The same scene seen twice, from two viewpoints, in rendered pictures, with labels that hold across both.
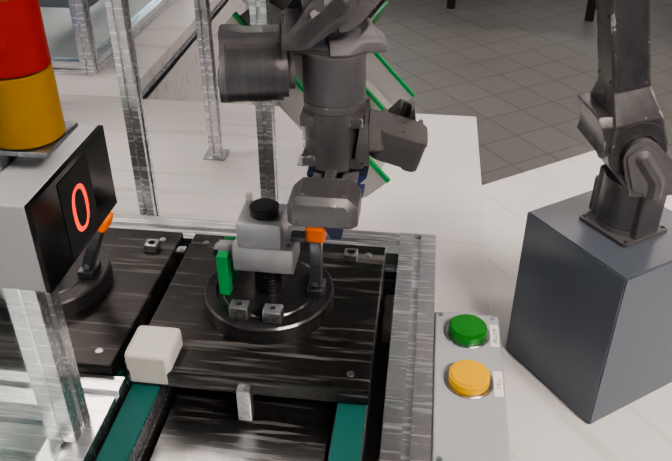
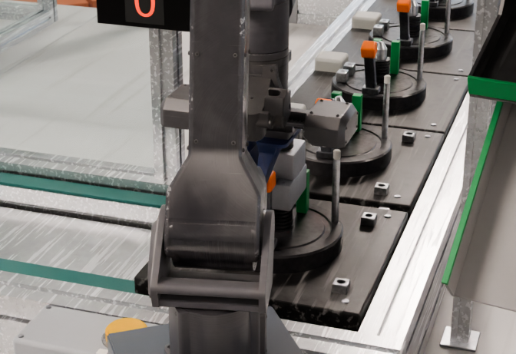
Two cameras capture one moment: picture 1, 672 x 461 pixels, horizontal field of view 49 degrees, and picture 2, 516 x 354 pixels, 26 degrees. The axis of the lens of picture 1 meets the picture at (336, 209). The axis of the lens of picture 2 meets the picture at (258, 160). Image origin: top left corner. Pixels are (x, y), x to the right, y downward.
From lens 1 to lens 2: 1.30 m
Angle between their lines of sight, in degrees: 86
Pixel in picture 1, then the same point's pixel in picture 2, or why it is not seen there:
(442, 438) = (68, 312)
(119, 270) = (348, 180)
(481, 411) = (86, 337)
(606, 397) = not seen: outside the picture
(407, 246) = (372, 340)
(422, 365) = (161, 317)
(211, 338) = not seen: hidden behind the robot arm
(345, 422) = (124, 284)
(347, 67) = not seen: hidden behind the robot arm
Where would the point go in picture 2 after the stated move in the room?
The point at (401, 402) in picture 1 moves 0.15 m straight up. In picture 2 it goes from (120, 299) to (113, 163)
